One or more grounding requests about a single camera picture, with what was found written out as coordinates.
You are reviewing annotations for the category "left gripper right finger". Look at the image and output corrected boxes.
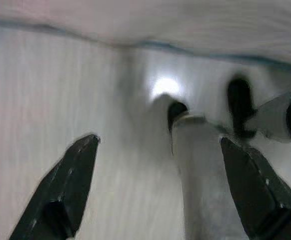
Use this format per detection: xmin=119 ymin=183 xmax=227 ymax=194
xmin=219 ymin=136 xmax=291 ymax=240

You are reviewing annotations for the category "silver robot leg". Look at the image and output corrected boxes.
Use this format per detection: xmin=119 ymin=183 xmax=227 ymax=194
xmin=167 ymin=100 xmax=251 ymax=240
xmin=226 ymin=78 xmax=291 ymax=147

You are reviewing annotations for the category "silver robot right leg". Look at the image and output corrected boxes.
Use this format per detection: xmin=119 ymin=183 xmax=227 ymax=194
xmin=226 ymin=78 xmax=291 ymax=147

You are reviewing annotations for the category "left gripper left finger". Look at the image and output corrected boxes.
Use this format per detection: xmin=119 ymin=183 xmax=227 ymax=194
xmin=8 ymin=133 xmax=101 ymax=240

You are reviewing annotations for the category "silver robot left leg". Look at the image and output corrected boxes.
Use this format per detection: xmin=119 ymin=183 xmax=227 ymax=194
xmin=167 ymin=100 xmax=251 ymax=240

